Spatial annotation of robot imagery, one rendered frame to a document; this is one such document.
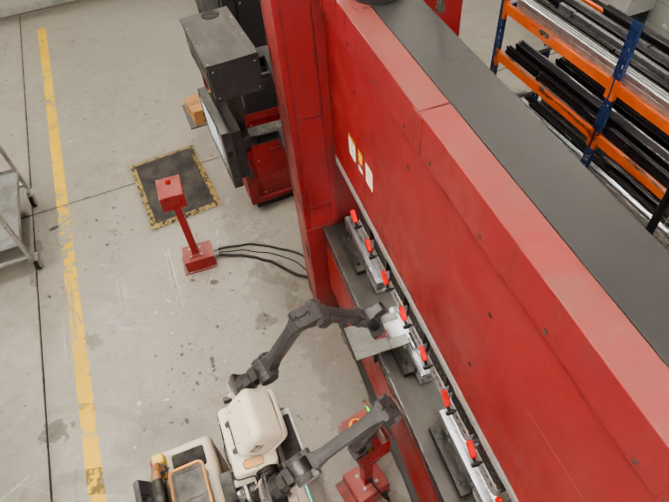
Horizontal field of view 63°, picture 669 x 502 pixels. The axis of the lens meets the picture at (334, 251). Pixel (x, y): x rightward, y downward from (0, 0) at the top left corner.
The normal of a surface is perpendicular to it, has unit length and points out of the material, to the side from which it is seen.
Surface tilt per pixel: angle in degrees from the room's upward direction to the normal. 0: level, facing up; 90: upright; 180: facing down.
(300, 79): 90
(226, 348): 0
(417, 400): 0
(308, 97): 90
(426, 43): 0
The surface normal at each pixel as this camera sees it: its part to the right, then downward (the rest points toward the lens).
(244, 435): -0.73, -0.18
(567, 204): -0.07, -0.64
